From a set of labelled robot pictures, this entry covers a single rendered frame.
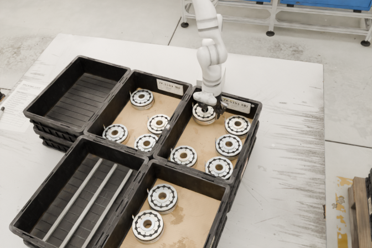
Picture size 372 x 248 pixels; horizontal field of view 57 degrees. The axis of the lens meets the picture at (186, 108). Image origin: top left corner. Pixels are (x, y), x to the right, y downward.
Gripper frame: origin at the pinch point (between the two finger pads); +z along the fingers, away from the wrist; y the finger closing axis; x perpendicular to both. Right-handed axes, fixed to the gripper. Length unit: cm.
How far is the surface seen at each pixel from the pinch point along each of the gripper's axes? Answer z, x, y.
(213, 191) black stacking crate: -0.5, 31.7, -15.5
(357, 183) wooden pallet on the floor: 74, -45, -72
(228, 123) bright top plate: 1.7, 0.5, -7.6
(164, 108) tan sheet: 4.8, 2.3, 21.6
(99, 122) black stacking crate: -2.4, 24.7, 38.0
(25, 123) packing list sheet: 18, 30, 85
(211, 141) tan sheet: 4.5, 9.7, -4.3
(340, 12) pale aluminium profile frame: 61, -194, -29
